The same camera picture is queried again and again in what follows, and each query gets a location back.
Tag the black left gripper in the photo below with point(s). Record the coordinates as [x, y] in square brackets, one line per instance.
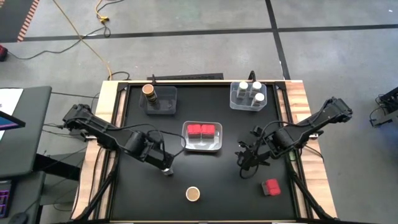
[163, 161]

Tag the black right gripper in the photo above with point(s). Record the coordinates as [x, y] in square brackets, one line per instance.
[259, 154]

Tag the red block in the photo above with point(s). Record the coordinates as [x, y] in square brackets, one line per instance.
[194, 130]
[208, 130]
[273, 187]

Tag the furikake seasoning glass jar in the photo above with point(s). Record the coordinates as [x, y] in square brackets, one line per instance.
[192, 194]
[148, 90]

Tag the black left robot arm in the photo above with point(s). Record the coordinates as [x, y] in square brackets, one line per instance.
[102, 129]

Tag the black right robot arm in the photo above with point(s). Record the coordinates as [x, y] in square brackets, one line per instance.
[311, 124]

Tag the white plastic caddy bin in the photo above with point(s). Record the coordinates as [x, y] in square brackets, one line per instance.
[202, 146]

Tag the clear plastic bin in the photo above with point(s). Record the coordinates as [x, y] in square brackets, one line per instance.
[245, 105]

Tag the dark translucent plastic bin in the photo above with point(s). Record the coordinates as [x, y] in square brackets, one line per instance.
[166, 102]

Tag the light wooden table board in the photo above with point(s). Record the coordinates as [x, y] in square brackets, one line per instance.
[107, 99]

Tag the long black bar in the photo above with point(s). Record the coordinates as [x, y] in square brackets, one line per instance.
[186, 76]

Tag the black desk foot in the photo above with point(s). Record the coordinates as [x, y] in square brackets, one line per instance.
[56, 166]

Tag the grey desk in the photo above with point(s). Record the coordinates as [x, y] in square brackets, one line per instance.
[28, 146]

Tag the black equipment stand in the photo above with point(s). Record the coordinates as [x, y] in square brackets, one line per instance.
[388, 102]

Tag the tablet screen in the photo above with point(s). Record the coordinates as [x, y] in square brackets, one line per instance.
[7, 123]

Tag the backlit keyboard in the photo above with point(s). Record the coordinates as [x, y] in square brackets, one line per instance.
[4, 202]

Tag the white paper sheet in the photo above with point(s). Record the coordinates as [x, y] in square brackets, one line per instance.
[9, 99]

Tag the red box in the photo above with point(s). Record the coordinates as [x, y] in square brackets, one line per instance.
[3, 53]

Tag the dark mat with striped edge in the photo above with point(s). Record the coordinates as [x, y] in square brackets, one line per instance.
[12, 18]

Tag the black aluminium table frame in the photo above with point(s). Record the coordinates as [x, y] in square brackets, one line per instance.
[122, 86]

